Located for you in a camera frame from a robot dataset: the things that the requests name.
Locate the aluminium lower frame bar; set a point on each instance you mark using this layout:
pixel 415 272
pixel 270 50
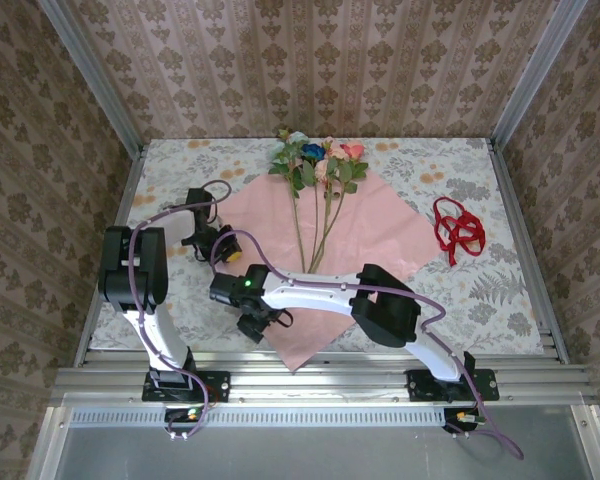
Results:
pixel 47 450
pixel 597 450

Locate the aluminium frame post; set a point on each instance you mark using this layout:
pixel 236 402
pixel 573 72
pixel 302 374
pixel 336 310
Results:
pixel 94 75
pixel 536 75

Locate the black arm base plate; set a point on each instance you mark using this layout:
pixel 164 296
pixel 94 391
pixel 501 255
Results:
pixel 215 385
pixel 485 385

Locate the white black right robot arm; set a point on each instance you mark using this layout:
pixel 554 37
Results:
pixel 310 300

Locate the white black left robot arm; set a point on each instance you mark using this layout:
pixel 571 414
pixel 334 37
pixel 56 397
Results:
pixel 120 270

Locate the pink artificial rose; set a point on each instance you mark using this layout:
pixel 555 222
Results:
pixel 324 170

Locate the aluminium front frame rail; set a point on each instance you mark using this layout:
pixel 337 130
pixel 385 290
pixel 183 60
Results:
pixel 320 385

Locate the blue artificial rose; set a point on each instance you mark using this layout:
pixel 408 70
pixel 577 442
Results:
pixel 311 150

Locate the red ribbon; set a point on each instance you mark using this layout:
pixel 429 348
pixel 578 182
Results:
pixel 450 218

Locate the floral print tablecloth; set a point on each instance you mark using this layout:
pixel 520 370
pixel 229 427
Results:
pixel 480 310

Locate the grey metal panel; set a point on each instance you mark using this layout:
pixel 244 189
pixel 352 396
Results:
pixel 330 455

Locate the pink purple wrapping paper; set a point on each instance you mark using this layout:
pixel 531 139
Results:
pixel 380 225

